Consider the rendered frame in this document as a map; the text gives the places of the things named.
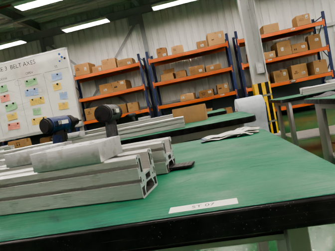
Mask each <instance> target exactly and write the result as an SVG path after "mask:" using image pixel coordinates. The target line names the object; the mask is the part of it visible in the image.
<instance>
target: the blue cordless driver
mask: <svg viewBox="0 0 335 251"><path fill-rule="evenodd" d="M80 121H82V120H79V119H78V118H76V117H73V116H71V115H66V116H65V115H64V116H57V117H49V118H44V119H42V120H41V121H40V123H39V128H40V130H41V132H42V133H44V134H50V133H54V135H53V136H52V141H53V144H55V143H61V142H66V141H67V139H68V134H67V130H69V129H73V128H74V127H75V126H76V125H77V124H79V122H80Z"/></svg>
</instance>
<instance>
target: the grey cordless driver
mask: <svg viewBox="0 0 335 251"><path fill-rule="evenodd" d="M122 114H123V113H122V109H121V108H120V107H119V106H117V105H101V106H98V107H97V108H96V109H95V111H94V117H95V119H96V120H97V121H98V122H101V123H105V124H106V126H105V129H106V136H107V137H113V136H118V129H117V123H116V122H118V121H119V118H121V116H122Z"/></svg>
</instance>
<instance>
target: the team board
mask: <svg viewBox="0 0 335 251"><path fill-rule="evenodd" d="M64 115H65V116H66V115H71V116H73V117H76V118H78V119H79V120H82V121H80V122H79V124H77V125H76V126H75V127H79V129H80V131H83V130H84V122H83V117H82V113H81V108H80V103H79V99H78V94H77V89H76V85H75V80H74V75H73V71H72V66H71V61H70V56H69V52H68V48H67V47H62V48H60V49H56V50H51V51H47V52H43V53H39V54H35V55H31V56H27V57H23V58H19V59H14V60H10V61H6V62H2V63H0V142H3V141H8V140H13V139H18V138H23V137H28V136H33V135H38V134H43V133H42V132H41V130H40V128H39V123H40V121H41V120H42V119H44V118H49V117H57V116H64Z"/></svg>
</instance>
